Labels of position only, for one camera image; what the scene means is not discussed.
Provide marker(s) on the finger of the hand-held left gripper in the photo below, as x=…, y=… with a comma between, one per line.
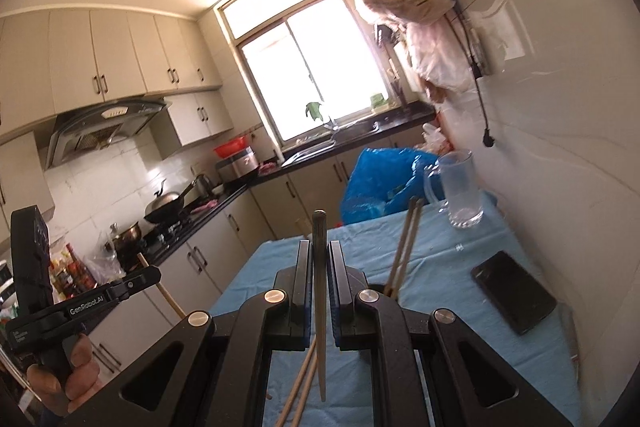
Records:
x=140, y=279

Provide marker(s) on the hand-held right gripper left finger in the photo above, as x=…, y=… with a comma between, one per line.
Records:
x=295, y=287

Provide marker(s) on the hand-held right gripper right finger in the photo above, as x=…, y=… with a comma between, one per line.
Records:
x=334, y=294

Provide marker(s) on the dark wooden chopstick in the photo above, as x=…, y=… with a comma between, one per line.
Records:
x=320, y=307

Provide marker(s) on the light wooden chopstick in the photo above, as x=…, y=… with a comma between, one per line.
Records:
x=400, y=242
x=305, y=393
x=407, y=248
x=170, y=302
x=295, y=384

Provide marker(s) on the person's left hand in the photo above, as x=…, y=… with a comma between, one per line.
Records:
x=82, y=372

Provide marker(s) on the group of condiment bottles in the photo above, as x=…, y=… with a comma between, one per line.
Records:
x=75, y=272

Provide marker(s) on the steel cooking pot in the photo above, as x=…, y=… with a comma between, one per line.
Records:
x=127, y=234

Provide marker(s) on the black gas stove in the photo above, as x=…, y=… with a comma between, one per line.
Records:
x=167, y=232

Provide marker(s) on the black wok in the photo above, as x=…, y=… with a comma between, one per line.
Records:
x=165, y=207

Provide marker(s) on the steel kettle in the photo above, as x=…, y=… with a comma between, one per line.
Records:
x=202, y=186

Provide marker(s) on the blue plastic bag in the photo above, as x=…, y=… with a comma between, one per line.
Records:
x=380, y=182

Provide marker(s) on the blue tablecloth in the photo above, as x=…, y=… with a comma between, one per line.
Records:
x=450, y=332

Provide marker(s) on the steel rice cooker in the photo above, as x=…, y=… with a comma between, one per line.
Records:
x=240, y=167

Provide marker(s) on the steel kitchen sink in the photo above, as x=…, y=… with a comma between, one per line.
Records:
x=307, y=153

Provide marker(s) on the red plastic basin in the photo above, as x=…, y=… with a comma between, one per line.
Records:
x=231, y=148

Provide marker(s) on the steel range hood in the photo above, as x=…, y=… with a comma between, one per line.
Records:
x=100, y=127

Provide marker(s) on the steel faucet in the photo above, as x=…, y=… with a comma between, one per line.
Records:
x=330, y=127

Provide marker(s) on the clear glass mug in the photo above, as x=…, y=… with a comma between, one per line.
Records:
x=462, y=192

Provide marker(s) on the small green plant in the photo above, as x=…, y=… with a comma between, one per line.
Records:
x=314, y=110

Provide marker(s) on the black smartphone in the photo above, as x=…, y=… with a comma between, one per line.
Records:
x=515, y=292

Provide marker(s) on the white plastic bag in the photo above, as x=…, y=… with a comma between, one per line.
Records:
x=432, y=137

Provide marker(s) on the black kitchen countertop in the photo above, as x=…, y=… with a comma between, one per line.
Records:
x=400, y=115

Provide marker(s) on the green box on sill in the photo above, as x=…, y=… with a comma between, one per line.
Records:
x=378, y=100

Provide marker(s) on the kitchen window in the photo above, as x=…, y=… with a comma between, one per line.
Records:
x=300, y=72

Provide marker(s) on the hanging pink plastic bag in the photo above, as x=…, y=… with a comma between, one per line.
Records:
x=440, y=57

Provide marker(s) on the cream wall cabinets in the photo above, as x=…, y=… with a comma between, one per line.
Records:
x=115, y=57

